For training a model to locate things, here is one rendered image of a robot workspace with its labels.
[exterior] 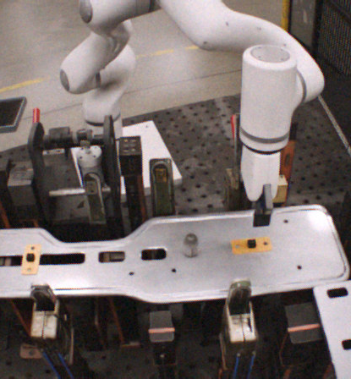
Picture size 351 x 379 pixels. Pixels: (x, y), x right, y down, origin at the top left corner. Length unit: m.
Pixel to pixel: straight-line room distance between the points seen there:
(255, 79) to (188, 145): 1.05
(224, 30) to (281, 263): 0.47
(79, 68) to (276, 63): 0.72
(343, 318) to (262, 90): 0.46
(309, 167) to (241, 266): 0.80
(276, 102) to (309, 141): 1.09
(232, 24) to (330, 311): 0.55
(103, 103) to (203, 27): 0.71
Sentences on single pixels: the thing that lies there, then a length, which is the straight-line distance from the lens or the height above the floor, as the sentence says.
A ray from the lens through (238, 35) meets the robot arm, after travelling 0.79.
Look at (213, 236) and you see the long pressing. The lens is 0.99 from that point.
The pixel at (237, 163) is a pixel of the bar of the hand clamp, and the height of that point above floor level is 1.11.
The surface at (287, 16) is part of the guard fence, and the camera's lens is 4.07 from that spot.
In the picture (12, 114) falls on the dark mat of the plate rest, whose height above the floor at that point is 1.16.
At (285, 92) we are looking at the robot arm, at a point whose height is 1.39.
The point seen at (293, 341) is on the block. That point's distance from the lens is 0.88.
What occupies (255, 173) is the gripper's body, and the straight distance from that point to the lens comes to 0.77.
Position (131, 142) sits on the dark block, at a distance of 1.04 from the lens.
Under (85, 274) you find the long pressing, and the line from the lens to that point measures 0.95.
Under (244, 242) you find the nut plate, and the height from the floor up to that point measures 1.00.
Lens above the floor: 1.74
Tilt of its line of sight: 43 degrees down
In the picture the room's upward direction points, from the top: 3 degrees counter-clockwise
